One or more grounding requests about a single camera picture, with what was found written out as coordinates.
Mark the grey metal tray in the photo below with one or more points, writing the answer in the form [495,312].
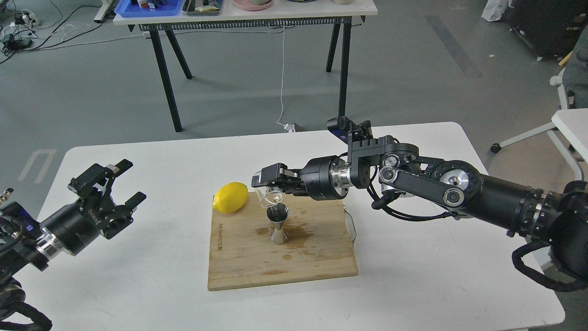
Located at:
[202,8]

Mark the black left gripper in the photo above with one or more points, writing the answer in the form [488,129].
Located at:
[73,227]

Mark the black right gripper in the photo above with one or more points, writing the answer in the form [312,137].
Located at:
[325,178]

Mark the yellow lemon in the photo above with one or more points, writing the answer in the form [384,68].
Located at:
[230,197]

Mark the white office chair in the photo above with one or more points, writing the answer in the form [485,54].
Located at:
[567,130]

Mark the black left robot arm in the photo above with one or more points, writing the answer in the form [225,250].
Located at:
[20,235]

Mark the white background table black legs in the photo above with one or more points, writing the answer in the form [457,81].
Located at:
[279,14]

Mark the pink plate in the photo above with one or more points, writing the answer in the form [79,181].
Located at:
[253,5]

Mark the bamboo cutting board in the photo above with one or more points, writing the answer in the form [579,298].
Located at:
[247,249]

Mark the blue plastic tray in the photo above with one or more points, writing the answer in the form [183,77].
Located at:
[154,8]

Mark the small clear glass cup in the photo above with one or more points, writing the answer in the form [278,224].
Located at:
[268,196]

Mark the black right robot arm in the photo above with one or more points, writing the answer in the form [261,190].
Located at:
[556,256]

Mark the steel double jigger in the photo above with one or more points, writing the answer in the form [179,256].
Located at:
[278,214]

